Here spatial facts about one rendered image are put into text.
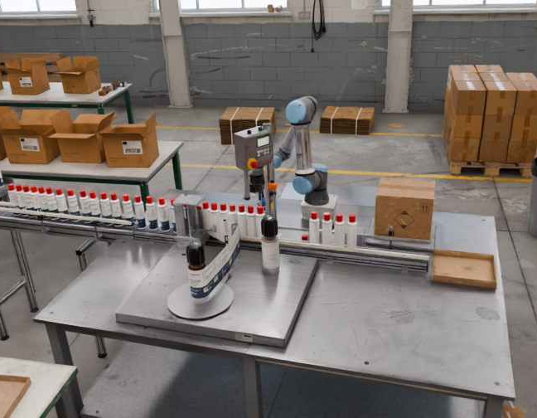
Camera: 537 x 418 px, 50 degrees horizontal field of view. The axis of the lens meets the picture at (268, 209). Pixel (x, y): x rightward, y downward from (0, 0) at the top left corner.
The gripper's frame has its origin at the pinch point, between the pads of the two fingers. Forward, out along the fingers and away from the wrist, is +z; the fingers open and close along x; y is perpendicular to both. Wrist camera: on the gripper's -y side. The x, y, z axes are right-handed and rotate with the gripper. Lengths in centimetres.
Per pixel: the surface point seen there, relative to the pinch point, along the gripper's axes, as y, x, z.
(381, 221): -74, 31, -9
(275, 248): -25, 79, -15
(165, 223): 46, 45, -6
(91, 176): 146, -52, 11
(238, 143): 0, 44, -55
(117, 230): 76, 46, 0
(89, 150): 158, -74, -1
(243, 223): -0.8, 48.6, -11.2
